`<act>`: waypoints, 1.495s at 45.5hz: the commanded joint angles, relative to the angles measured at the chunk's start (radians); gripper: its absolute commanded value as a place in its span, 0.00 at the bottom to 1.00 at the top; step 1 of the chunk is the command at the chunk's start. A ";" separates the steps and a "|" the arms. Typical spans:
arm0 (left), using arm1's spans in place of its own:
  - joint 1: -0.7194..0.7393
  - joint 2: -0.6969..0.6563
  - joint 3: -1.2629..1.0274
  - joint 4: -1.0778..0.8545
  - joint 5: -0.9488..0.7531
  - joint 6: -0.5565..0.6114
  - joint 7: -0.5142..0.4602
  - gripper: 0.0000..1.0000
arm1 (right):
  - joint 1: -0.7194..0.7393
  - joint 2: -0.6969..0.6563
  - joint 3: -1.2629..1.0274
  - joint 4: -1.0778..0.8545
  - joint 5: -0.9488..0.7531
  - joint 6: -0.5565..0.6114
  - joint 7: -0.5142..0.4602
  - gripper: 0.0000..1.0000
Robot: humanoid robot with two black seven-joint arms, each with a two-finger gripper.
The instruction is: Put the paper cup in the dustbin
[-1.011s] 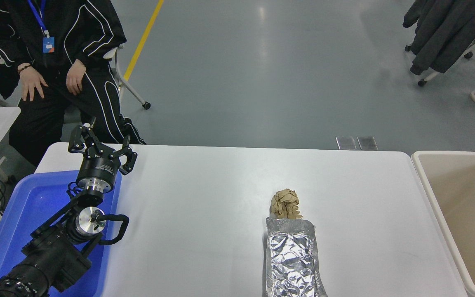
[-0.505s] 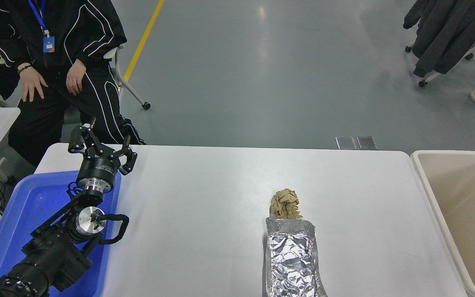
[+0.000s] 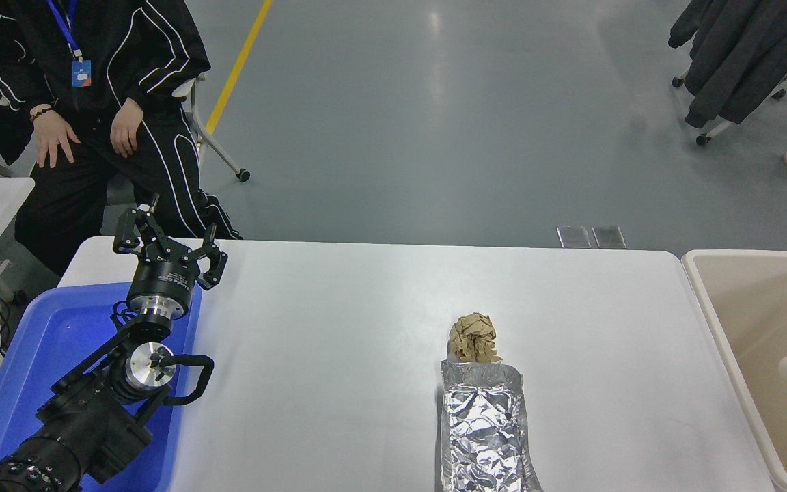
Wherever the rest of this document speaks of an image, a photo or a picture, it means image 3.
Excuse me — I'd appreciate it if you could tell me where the blue lanyard badge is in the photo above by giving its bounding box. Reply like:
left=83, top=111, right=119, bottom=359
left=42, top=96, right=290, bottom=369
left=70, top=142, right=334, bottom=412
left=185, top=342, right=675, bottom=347
left=46, top=0, right=93, bottom=89

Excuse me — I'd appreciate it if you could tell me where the person in striped tracksuit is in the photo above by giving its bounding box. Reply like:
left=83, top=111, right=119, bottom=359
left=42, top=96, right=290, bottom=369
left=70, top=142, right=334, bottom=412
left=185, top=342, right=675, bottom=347
left=14, top=0, right=243, bottom=275

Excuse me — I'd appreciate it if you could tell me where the person's right hand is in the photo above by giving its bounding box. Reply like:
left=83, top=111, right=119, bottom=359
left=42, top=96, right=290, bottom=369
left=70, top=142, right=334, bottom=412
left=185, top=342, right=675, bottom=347
left=34, top=109, right=82, bottom=169

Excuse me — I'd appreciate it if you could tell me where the grey seat white-frame chair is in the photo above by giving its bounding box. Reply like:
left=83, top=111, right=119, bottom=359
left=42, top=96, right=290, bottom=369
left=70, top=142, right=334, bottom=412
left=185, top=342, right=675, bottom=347
left=180, top=72, right=251, bottom=183

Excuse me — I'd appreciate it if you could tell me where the dark grey hanging jacket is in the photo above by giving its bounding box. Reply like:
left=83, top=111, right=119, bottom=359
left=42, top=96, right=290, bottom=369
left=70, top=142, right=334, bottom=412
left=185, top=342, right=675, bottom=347
left=668, top=0, right=787, bottom=129

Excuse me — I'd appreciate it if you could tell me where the large pale bin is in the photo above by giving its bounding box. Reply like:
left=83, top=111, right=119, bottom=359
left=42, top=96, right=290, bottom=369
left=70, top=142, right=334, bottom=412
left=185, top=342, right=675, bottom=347
left=680, top=249, right=787, bottom=492

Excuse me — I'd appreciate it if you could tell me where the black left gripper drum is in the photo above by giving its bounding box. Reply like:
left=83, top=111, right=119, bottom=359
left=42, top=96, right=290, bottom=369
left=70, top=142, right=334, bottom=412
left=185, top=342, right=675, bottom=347
left=127, top=254, right=202, bottom=308

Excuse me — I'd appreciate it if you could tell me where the blue plastic tray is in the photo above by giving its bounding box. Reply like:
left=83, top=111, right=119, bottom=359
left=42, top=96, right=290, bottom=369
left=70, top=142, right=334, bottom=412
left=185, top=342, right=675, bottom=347
left=0, top=282, right=203, bottom=492

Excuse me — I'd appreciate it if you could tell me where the silver foil tray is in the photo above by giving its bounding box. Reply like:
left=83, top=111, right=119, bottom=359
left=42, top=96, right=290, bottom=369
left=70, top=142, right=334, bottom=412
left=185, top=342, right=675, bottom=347
left=439, top=360, right=543, bottom=492

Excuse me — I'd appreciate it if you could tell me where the person's left hand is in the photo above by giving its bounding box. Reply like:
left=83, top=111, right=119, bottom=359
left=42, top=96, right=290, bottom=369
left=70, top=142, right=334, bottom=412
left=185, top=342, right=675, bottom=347
left=109, top=97, right=146, bottom=160

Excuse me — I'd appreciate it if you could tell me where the crumpled tan paper ball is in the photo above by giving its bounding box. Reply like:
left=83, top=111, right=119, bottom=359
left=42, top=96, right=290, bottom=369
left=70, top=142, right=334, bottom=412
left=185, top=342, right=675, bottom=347
left=447, top=312, right=503, bottom=364

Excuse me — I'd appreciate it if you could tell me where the metal floor plate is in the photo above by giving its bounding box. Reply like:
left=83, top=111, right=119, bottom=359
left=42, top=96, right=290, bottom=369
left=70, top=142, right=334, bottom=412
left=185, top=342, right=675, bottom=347
left=556, top=225, right=592, bottom=249
left=592, top=225, right=627, bottom=249

